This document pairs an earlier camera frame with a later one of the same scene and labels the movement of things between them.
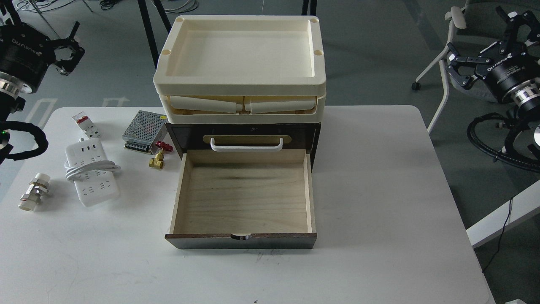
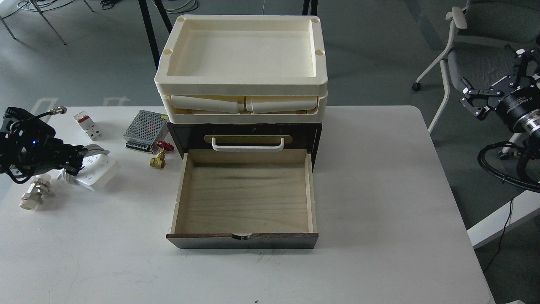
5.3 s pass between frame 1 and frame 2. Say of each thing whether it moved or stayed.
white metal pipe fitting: stayed
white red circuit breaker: stayed
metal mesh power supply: stayed
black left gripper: moved
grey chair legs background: stayed
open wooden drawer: stayed
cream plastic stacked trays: stayed
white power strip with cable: moved
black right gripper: moved
